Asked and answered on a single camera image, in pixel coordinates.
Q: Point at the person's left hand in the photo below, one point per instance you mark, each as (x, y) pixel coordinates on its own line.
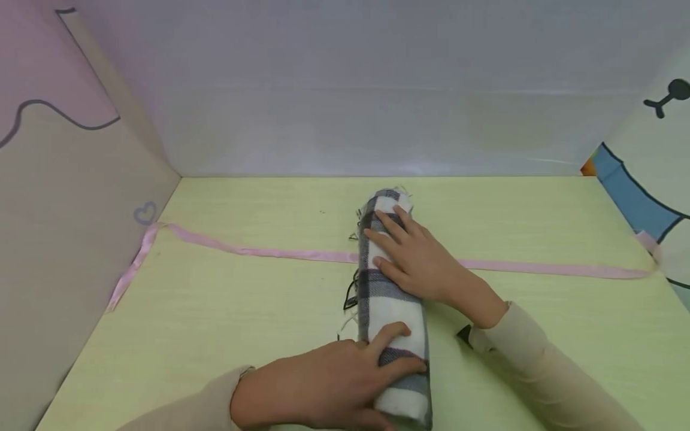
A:
(318, 383)

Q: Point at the person's right hand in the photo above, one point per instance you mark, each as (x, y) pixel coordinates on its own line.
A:
(426, 263)

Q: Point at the plaid scarf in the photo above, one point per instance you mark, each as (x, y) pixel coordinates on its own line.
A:
(391, 311)

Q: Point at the person's right forearm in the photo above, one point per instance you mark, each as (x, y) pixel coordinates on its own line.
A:
(544, 374)

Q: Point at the pink ribbon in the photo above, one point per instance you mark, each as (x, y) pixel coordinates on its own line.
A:
(269, 252)

